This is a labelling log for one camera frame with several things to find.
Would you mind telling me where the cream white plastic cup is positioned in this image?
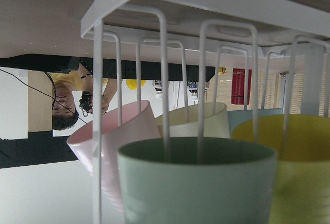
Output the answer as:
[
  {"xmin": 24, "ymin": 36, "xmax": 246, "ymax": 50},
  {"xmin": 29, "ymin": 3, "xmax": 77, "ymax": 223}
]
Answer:
[{"xmin": 169, "ymin": 102, "xmax": 230, "ymax": 138}]

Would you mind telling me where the yellow plastic cup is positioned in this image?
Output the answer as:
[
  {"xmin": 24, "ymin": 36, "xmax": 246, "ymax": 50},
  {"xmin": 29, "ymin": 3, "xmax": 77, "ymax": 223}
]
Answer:
[{"xmin": 231, "ymin": 114, "xmax": 330, "ymax": 224}]

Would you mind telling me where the green plastic cup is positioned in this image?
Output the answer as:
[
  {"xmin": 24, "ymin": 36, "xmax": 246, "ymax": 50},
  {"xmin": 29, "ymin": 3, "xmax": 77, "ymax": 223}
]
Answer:
[{"xmin": 118, "ymin": 137, "xmax": 277, "ymax": 223}]

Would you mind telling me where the light blue plastic cup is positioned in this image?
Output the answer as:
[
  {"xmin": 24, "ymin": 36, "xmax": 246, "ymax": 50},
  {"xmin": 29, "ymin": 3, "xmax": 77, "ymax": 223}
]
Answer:
[{"xmin": 227, "ymin": 108, "xmax": 283, "ymax": 132}]

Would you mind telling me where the white wire cup rack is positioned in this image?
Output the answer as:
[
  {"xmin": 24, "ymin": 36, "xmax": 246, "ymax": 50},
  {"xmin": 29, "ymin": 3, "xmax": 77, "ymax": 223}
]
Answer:
[{"xmin": 80, "ymin": 0, "xmax": 330, "ymax": 224}]

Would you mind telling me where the seated person yellow shirt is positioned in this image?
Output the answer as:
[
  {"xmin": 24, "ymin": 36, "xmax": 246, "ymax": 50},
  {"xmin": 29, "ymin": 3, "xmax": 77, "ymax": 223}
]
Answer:
[{"xmin": 42, "ymin": 71, "xmax": 117, "ymax": 131}]

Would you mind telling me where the yellow lemon squeezer ball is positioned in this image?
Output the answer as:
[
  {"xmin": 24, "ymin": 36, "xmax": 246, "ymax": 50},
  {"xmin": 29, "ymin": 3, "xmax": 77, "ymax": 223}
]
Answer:
[{"xmin": 126, "ymin": 79, "xmax": 146, "ymax": 90}]

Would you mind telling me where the red cylinder can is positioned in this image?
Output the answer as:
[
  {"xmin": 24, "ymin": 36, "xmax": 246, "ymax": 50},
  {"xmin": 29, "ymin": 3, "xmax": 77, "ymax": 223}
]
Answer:
[{"xmin": 230, "ymin": 68, "xmax": 245, "ymax": 105}]

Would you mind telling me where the pink plastic cup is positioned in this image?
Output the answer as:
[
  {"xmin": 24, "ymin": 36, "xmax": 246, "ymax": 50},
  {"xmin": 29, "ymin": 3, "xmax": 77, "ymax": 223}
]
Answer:
[{"xmin": 67, "ymin": 100, "xmax": 161, "ymax": 213}]

